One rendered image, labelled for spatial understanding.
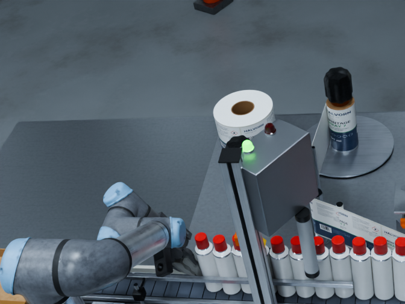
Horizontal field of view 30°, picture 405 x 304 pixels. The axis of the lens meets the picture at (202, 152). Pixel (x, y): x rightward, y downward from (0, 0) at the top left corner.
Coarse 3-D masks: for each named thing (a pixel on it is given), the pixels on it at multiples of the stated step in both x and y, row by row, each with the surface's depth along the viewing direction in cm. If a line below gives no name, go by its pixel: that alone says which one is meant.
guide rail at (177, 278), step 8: (160, 280) 209; (168, 280) 208; (176, 280) 208; (184, 280) 207; (192, 280) 206; (200, 280) 205; (208, 280) 205; (216, 280) 204; (224, 280) 203; (232, 280) 202; (240, 280) 202; (272, 280) 199; (280, 280) 199; (288, 280) 198; (296, 280) 198; (304, 280) 197; (312, 280) 197; (320, 280) 196; (328, 280) 195
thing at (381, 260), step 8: (376, 240) 186; (384, 240) 186; (376, 248) 186; (384, 248) 186; (376, 256) 188; (384, 256) 187; (376, 264) 189; (384, 264) 188; (376, 272) 191; (384, 272) 190; (392, 272) 192; (376, 280) 193; (384, 280) 192; (392, 280) 194; (376, 288) 195; (384, 288) 194; (392, 288) 195; (376, 296) 198; (384, 296) 196; (392, 296) 197
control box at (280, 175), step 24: (264, 144) 162; (288, 144) 160; (264, 168) 156; (288, 168) 162; (312, 168) 168; (264, 192) 159; (288, 192) 165; (312, 192) 171; (264, 216) 163; (288, 216) 168
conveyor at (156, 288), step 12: (108, 288) 220; (120, 288) 219; (132, 288) 218; (156, 288) 217; (168, 288) 216; (180, 288) 215; (192, 288) 214; (204, 288) 213; (240, 300) 207; (252, 300) 206; (288, 300) 204; (300, 300) 203; (312, 300) 202; (324, 300) 201; (336, 300) 200; (348, 300) 199; (360, 300) 199; (372, 300) 198; (396, 300) 196
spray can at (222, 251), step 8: (216, 240) 198; (224, 240) 197; (216, 248) 198; (224, 248) 198; (216, 256) 199; (224, 256) 199; (232, 256) 201; (216, 264) 202; (224, 264) 201; (232, 264) 202; (224, 272) 203; (232, 272) 203; (224, 288) 208; (232, 288) 207; (240, 288) 209
